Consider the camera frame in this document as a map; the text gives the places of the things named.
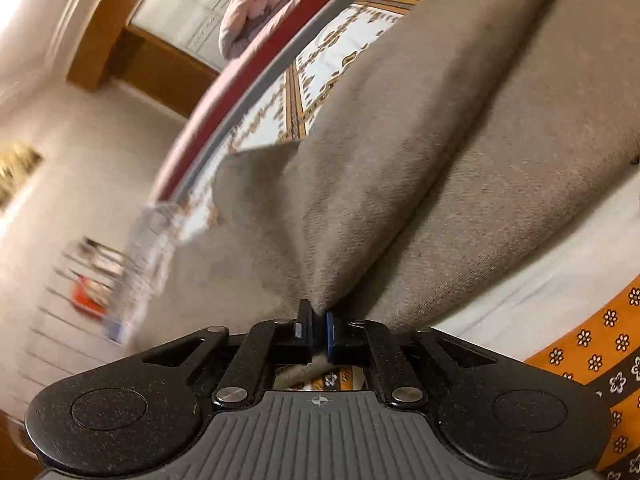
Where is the white panelled door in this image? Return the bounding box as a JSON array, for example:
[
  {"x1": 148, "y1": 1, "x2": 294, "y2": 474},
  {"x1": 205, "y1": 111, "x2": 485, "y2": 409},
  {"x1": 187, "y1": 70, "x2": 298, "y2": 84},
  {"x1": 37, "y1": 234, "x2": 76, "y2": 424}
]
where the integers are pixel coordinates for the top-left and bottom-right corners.
[{"x1": 129, "y1": 0, "x2": 263, "y2": 72}]

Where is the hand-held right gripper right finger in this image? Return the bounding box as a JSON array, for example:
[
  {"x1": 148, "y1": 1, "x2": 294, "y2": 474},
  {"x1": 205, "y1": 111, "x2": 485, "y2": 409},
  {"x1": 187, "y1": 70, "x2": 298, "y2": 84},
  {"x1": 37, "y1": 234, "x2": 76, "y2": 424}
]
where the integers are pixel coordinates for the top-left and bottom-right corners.
[{"x1": 325, "y1": 311, "x2": 502, "y2": 409}]

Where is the white orange patterned bed sheet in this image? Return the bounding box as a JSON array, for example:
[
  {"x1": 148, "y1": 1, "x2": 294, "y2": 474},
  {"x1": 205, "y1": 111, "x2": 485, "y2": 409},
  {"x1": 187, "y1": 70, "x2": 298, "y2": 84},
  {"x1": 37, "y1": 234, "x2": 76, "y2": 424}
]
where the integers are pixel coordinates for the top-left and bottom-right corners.
[{"x1": 172, "y1": 0, "x2": 640, "y2": 361}]

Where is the orange floral cloth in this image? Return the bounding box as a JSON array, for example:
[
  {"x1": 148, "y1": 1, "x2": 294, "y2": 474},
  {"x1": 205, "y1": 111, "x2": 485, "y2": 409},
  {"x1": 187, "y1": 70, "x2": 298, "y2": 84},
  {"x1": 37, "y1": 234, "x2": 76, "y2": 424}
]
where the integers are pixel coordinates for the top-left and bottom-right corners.
[{"x1": 522, "y1": 275, "x2": 640, "y2": 480}]

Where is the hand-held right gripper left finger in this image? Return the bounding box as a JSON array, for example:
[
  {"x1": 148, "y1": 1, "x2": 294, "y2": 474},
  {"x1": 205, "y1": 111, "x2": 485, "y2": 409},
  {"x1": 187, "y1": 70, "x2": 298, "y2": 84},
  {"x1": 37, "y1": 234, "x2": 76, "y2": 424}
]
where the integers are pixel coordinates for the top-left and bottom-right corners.
[{"x1": 142, "y1": 299, "x2": 315, "y2": 409}]

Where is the orange box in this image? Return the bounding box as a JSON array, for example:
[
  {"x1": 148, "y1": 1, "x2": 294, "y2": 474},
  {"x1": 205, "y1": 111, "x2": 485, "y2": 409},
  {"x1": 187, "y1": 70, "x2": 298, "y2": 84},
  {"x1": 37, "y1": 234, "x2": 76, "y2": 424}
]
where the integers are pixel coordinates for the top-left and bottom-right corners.
[{"x1": 70, "y1": 275, "x2": 112, "y2": 317}]

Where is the pink quilt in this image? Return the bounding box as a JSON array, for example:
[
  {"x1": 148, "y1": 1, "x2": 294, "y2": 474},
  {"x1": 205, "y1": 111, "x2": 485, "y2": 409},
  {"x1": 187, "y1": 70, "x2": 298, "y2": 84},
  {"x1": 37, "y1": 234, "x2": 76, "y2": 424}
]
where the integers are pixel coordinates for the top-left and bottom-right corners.
[{"x1": 218, "y1": 0, "x2": 351, "y2": 60}]

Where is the wire rack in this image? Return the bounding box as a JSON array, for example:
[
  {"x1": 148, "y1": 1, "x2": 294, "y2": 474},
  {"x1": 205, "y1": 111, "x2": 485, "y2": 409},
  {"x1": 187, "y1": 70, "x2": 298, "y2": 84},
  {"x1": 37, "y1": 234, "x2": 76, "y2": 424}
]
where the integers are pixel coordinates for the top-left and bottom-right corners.
[{"x1": 27, "y1": 200, "x2": 178, "y2": 348}]

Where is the golden wall decoration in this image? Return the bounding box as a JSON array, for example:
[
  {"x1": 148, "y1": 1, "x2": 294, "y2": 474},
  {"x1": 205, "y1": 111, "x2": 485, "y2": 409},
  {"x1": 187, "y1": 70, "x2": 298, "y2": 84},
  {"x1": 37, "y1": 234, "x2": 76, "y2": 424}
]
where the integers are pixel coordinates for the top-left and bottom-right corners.
[{"x1": 0, "y1": 140, "x2": 45, "y2": 213}]

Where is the grey sock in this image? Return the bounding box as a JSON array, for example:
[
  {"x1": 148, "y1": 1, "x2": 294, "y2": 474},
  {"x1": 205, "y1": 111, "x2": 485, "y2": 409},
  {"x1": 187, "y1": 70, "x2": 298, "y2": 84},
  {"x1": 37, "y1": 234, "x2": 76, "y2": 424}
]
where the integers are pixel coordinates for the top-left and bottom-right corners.
[{"x1": 127, "y1": 0, "x2": 640, "y2": 361}]

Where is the wooden door frame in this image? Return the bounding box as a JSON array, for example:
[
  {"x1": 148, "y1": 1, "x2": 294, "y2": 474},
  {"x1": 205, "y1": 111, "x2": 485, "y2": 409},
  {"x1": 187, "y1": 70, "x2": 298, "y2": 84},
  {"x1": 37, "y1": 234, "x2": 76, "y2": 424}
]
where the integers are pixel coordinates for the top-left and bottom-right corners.
[{"x1": 66, "y1": 0, "x2": 221, "y2": 121}]

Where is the bed with red grey edge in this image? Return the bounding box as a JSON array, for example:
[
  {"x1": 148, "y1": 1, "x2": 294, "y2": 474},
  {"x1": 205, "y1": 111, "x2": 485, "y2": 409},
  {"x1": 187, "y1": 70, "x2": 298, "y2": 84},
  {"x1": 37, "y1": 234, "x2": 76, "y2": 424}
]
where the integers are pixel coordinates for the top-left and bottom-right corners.
[{"x1": 150, "y1": 0, "x2": 396, "y2": 206}]

